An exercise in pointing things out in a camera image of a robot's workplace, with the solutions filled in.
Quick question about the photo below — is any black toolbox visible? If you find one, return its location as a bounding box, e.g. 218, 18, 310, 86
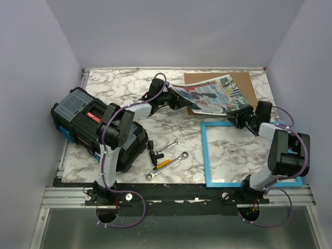
51, 87, 148, 173

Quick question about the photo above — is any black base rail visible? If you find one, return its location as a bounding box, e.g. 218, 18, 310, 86
54, 177, 273, 217

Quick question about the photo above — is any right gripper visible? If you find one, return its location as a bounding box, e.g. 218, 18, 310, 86
227, 106, 258, 129

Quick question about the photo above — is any black T-handle tool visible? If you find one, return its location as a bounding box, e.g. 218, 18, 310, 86
147, 140, 164, 166

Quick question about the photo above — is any aluminium table frame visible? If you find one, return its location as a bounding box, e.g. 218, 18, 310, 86
41, 67, 324, 248

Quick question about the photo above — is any blue picture frame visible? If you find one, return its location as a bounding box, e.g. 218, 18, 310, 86
201, 121, 303, 188

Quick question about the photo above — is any small open-end wrench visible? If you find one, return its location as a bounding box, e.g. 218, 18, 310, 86
156, 139, 181, 154

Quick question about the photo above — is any colourful printed photo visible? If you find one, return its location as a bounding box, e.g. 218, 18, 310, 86
172, 74, 250, 116

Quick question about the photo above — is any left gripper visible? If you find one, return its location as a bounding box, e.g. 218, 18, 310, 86
157, 88, 191, 111

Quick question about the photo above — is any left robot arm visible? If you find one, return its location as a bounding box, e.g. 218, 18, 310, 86
93, 77, 191, 205

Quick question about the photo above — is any brown backing board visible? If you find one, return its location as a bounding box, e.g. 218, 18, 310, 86
184, 72, 258, 108

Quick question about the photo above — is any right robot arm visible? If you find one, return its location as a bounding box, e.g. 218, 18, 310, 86
227, 101, 310, 203

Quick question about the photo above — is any large ratchet wrench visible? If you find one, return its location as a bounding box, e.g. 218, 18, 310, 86
145, 151, 189, 181

